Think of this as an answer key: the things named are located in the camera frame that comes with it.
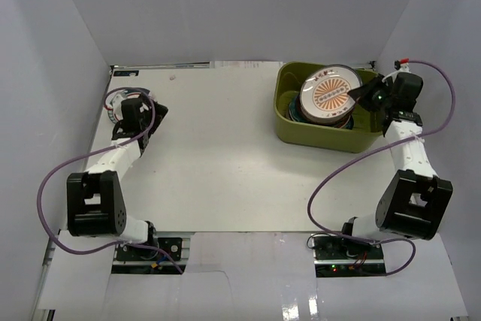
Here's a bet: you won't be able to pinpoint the white green rimmed plate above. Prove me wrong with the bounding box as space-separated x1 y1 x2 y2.
104 88 156 124

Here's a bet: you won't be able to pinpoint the red rimmed beige plate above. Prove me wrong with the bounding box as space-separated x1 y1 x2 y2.
296 95 354 129

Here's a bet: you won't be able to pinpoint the white orange sunburst plate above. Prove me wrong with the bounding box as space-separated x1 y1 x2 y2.
299 65 362 125

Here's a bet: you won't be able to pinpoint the teal scalloped plate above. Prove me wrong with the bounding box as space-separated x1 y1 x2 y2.
286 96 302 123

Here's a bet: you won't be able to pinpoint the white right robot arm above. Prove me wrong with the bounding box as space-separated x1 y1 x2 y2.
339 71 453 260

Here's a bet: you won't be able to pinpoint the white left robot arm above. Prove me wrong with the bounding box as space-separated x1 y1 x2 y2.
66 94 168 260

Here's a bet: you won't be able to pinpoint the olive green plastic bin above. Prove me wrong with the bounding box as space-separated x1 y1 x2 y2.
274 62 383 153

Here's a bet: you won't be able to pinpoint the blue label sticker left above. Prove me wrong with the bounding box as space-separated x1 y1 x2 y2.
113 70 139 77

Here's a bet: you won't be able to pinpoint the white papers at back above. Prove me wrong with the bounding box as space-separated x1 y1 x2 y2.
210 60 285 69

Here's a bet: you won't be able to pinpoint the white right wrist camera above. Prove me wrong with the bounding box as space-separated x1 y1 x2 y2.
394 58 410 73

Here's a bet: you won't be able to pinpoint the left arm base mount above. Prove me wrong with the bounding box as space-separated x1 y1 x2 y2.
111 236 190 275

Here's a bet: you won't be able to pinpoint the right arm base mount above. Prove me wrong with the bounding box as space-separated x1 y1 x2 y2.
306 233 386 278

